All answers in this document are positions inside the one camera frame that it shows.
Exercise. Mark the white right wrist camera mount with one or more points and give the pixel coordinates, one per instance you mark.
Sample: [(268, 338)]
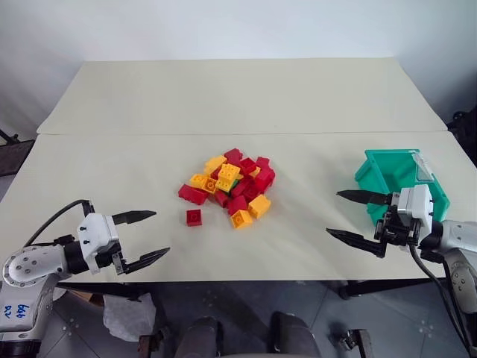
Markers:
[(414, 205)]

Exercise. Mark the white plastic bag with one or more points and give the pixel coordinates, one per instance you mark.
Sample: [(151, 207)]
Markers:
[(128, 317)]

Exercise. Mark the red plastic toy brick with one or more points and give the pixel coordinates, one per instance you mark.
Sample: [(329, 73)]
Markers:
[(192, 194)]

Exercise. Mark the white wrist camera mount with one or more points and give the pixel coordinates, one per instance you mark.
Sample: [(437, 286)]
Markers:
[(95, 233), (414, 205)]

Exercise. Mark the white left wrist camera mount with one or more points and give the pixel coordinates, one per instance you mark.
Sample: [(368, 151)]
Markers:
[(95, 233)]

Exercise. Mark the green plastic bin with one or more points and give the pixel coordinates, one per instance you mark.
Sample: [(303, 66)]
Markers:
[(387, 169)]

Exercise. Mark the green plastic toy brick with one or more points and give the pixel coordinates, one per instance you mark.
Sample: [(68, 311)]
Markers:
[(233, 187)]

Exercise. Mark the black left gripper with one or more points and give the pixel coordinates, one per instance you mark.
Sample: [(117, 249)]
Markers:
[(109, 257)]

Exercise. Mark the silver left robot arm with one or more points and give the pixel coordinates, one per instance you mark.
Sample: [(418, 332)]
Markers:
[(31, 266)]

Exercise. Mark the dark rounded shape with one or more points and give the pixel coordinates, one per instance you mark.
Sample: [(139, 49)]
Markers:
[(294, 335), (202, 337)]

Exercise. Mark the clear bin label plate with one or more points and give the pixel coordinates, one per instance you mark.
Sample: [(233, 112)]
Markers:
[(424, 169)]

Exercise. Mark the dark stand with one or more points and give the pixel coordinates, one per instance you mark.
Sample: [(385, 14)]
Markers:
[(13, 151)]

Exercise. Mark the single red brick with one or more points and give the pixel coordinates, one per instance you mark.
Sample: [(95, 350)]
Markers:
[(194, 218)]

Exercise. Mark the black equipment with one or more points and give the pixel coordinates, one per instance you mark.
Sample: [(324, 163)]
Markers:
[(464, 128)]

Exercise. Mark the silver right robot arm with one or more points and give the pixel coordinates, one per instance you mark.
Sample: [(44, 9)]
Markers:
[(456, 242)]

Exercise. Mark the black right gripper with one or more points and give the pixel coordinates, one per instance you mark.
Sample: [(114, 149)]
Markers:
[(395, 228)]

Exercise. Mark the black table frame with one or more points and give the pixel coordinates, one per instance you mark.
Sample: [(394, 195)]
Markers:
[(391, 285)]

